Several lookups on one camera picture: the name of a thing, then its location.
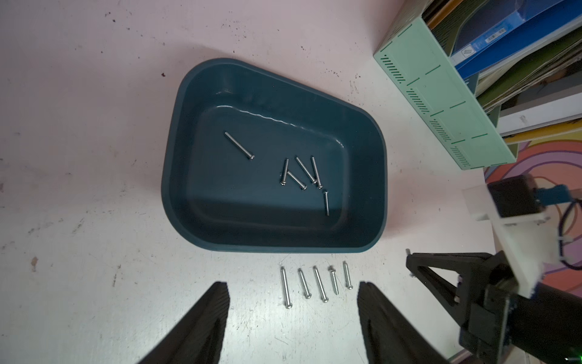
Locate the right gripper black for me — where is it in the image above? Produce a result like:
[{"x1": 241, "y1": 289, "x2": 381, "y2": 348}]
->
[{"x1": 406, "y1": 253, "x2": 581, "y2": 363}]

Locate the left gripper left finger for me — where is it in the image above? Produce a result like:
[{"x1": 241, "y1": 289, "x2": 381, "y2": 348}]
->
[{"x1": 141, "y1": 281, "x2": 230, "y2": 363}]

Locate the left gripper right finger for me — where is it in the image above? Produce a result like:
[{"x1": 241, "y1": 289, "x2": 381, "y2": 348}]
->
[{"x1": 357, "y1": 281, "x2": 448, "y2": 364}]

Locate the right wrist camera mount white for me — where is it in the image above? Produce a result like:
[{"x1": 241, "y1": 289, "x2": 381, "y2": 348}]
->
[{"x1": 463, "y1": 174, "x2": 575, "y2": 298}]

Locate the green file organizer box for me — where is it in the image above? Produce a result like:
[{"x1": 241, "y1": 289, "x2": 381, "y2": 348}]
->
[{"x1": 373, "y1": 0, "x2": 582, "y2": 171}]

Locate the blue folder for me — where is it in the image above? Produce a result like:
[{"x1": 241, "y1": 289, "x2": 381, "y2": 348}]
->
[{"x1": 450, "y1": 0, "x2": 581, "y2": 79}]

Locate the silver screw in tray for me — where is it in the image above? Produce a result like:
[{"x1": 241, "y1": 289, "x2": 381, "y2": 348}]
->
[
  {"x1": 286, "y1": 171, "x2": 307, "y2": 190},
  {"x1": 224, "y1": 131, "x2": 255, "y2": 160},
  {"x1": 280, "y1": 159, "x2": 289, "y2": 186},
  {"x1": 323, "y1": 190, "x2": 330, "y2": 216},
  {"x1": 311, "y1": 156, "x2": 323, "y2": 190},
  {"x1": 295, "y1": 156, "x2": 317, "y2": 184}
]

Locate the teal plastic storage tray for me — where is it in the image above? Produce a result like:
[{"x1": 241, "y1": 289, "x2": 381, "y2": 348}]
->
[{"x1": 161, "y1": 59, "x2": 387, "y2": 253}]

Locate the silver screw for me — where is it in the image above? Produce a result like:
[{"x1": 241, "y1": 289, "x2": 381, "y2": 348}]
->
[
  {"x1": 280, "y1": 159, "x2": 289, "y2": 186},
  {"x1": 295, "y1": 156, "x2": 317, "y2": 184},
  {"x1": 311, "y1": 156, "x2": 323, "y2": 190},
  {"x1": 312, "y1": 265, "x2": 329, "y2": 303},
  {"x1": 280, "y1": 266, "x2": 293, "y2": 309},
  {"x1": 286, "y1": 171, "x2": 307, "y2": 190},
  {"x1": 323, "y1": 190, "x2": 330, "y2": 216},
  {"x1": 328, "y1": 265, "x2": 340, "y2": 295},
  {"x1": 224, "y1": 131, "x2": 255, "y2": 160},
  {"x1": 343, "y1": 261, "x2": 353, "y2": 290},
  {"x1": 297, "y1": 268, "x2": 312, "y2": 300}
]

